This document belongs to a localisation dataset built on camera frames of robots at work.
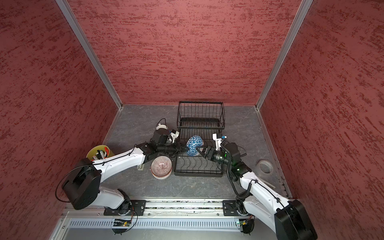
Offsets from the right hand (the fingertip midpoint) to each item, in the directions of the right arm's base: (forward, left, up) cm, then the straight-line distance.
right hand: (196, 153), depth 76 cm
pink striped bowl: (-2, +20, -12) cm, 24 cm away
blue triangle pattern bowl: (+7, +2, -2) cm, 8 cm away
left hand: (+2, +4, -3) cm, 5 cm away
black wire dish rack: (+33, -6, -12) cm, 36 cm away
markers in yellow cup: (+4, +54, -7) cm, 55 cm away
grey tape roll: (-1, -42, -18) cm, 46 cm away
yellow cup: (+4, +56, -3) cm, 56 cm away
